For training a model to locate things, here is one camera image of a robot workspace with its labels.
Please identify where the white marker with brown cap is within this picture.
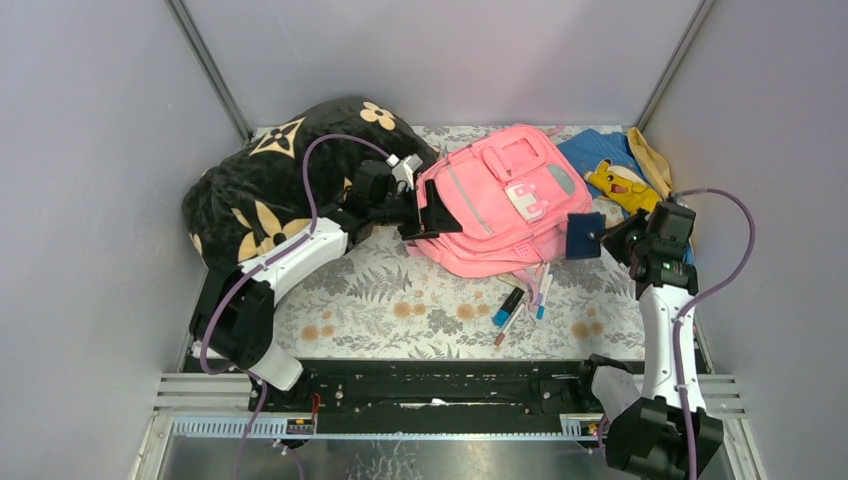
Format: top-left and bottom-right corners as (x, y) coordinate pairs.
(494, 303), (526, 347)

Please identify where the white marker with lilac cap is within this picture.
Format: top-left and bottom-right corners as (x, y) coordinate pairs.
(531, 263), (550, 308)

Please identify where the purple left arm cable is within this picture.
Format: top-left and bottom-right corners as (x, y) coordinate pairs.
(198, 133), (399, 480)

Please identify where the floral table mat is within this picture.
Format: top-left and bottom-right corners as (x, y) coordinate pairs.
(274, 126), (645, 360)

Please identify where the black pillow with beige flowers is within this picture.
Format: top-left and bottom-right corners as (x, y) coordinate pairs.
(181, 96), (437, 269)

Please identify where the black highlighter with blue cap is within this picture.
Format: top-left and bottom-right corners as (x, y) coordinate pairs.
(492, 287), (525, 327)

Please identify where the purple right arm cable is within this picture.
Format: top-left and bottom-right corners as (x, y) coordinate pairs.
(596, 188), (758, 480)

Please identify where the white marker with blue cap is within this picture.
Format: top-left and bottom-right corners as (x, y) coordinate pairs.
(535, 273), (553, 320)

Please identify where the blue Pokemon t-shirt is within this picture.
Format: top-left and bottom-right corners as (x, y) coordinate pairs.
(558, 129), (666, 229)

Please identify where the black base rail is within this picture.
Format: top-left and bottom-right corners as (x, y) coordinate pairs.
(182, 357), (713, 439)

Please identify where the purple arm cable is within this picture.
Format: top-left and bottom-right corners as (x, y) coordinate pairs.
(198, 133), (399, 480)
(596, 188), (758, 480)

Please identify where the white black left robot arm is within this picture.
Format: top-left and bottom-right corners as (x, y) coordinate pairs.
(190, 154), (459, 411)

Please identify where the navy blue wallet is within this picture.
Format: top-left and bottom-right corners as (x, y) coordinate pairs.
(565, 212), (606, 260)

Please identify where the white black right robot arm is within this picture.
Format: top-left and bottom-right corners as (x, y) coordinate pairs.
(573, 202), (723, 479)

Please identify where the pink student backpack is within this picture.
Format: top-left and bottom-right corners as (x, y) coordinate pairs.
(406, 125), (592, 278)

